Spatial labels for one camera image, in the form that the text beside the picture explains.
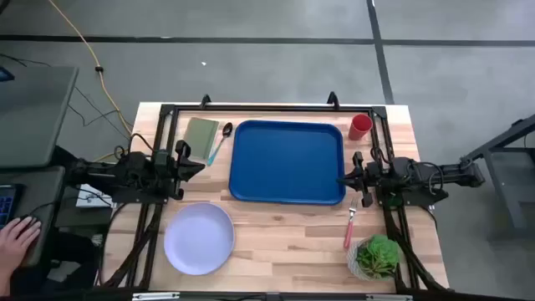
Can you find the grey desk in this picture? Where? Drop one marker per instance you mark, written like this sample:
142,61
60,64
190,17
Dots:
33,117

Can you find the silver metal bracket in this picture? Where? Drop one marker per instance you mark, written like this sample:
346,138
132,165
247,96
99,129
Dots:
388,297
154,297

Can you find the red plastic cup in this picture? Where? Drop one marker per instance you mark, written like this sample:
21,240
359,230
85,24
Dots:
360,125

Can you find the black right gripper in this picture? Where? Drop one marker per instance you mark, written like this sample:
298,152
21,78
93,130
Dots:
368,180

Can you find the white paper box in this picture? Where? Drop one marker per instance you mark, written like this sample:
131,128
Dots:
90,198

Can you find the potted green succulent plant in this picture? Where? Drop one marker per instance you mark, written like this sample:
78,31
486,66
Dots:
376,255

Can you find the backlit keyboard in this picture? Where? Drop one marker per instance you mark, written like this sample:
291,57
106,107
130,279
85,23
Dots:
6,207

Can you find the blue plastic tray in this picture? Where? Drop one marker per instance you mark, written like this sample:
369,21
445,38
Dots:
284,163

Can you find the lavender plate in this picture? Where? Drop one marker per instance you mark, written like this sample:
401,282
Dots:
198,238

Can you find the person's hand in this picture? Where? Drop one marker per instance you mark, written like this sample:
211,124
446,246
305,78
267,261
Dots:
16,242

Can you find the person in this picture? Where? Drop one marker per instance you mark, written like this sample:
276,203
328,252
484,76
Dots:
71,246

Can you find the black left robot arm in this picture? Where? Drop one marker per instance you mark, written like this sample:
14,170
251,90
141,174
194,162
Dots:
104,175

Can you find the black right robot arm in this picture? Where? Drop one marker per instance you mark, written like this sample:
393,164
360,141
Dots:
451,173

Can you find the black computer mouse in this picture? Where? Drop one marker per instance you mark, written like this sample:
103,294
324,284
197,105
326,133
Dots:
31,217

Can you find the green notebook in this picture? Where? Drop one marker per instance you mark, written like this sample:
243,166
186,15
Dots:
200,136

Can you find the black metal stand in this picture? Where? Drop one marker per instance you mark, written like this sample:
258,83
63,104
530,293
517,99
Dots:
501,138

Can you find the black frame clamp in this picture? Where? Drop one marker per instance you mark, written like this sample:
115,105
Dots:
205,101
333,100

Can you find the black metal table frame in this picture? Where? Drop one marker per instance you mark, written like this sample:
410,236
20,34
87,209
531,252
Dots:
271,108

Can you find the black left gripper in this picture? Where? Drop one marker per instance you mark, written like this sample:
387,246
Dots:
180,171

